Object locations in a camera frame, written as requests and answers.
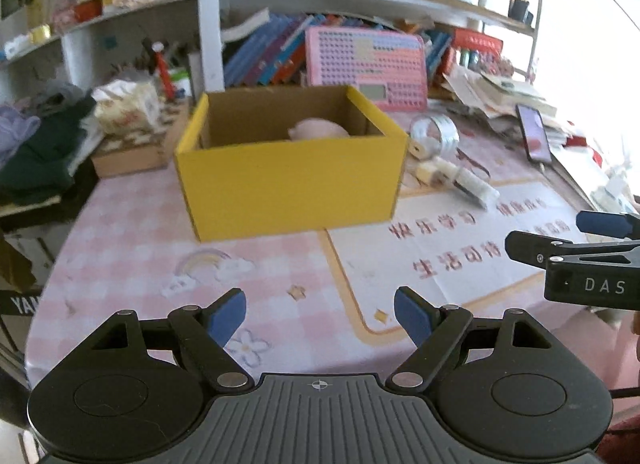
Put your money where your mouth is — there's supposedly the white power adapter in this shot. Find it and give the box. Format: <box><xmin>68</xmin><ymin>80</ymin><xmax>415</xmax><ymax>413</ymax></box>
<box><xmin>414</xmin><ymin>161</ymin><xmax>445</xmax><ymax>187</ymax></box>

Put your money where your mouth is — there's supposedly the red dictionary book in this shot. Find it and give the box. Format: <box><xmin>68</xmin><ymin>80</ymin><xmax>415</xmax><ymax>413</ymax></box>
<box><xmin>451</xmin><ymin>28</ymin><xmax>503</xmax><ymax>57</ymax></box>

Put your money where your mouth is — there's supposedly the brown cardboard box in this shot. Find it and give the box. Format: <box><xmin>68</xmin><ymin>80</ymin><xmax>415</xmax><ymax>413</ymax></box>
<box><xmin>91</xmin><ymin>99</ymin><xmax>192</xmax><ymax>178</ymax></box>

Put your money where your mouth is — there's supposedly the pink learning keyboard tablet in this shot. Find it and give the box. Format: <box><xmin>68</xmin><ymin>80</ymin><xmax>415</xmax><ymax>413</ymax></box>
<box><xmin>305</xmin><ymin>26</ymin><xmax>427</xmax><ymax>112</ymax></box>

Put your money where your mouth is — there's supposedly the pink cartoon desk mat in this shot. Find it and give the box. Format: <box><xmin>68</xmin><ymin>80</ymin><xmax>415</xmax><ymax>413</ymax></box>
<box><xmin>26</xmin><ymin>122</ymin><xmax>634</xmax><ymax>385</ymax></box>

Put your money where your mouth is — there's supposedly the yellow cardboard box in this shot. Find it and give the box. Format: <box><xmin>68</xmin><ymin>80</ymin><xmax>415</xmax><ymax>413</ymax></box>
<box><xmin>175</xmin><ymin>86</ymin><xmax>408</xmax><ymax>242</ymax></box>

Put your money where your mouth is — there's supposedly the pile of papers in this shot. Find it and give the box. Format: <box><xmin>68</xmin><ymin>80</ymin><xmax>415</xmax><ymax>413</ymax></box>
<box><xmin>444</xmin><ymin>65</ymin><xmax>556</xmax><ymax>119</ymax></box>

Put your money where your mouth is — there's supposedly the black smartphone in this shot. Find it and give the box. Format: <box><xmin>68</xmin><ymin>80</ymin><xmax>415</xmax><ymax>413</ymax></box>
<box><xmin>515</xmin><ymin>105</ymin><xmax>552</xmax><ymax>165</ymax></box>

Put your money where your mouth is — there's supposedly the pink plush toy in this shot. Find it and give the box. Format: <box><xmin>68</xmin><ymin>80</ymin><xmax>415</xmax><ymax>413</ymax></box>
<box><xmin>288</xmin><ymin>117</ymin><xmax>349</xmax><ymax>141</ymax></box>

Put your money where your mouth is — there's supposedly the white bookshelf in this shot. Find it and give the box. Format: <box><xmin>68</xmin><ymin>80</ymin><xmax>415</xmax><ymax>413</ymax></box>
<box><xmin>1</xmin><ymin>0</ymin><xmax>539</xmax><ymax>100</ymax></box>

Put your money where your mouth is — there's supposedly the pile of clothes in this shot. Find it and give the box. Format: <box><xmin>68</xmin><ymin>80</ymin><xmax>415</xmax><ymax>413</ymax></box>
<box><xmin>1</xmin><ymin>81</ymin><xmax>96</xmax><ymax>206</ymax></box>

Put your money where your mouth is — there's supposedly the clear packing tape roll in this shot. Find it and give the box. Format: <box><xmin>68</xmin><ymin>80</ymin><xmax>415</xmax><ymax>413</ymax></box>
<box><xmin>409</xmin><ymin>114</ymin><xmax>460</xmax><ymax>160</ymax></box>

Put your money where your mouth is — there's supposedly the red white toy bottle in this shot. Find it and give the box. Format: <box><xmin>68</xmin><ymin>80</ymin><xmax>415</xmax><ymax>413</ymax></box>
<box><xmin>152</xmin><ymin>42</ymin><xmax>175</xmax><ymax>102</ymax></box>

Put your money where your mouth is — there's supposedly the row of blue books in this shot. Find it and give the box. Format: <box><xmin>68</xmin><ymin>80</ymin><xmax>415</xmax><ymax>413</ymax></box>
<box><xmin>222</xmin><ymin>14</ymin><xmax>326</xmax><ymax>88</ymax></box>

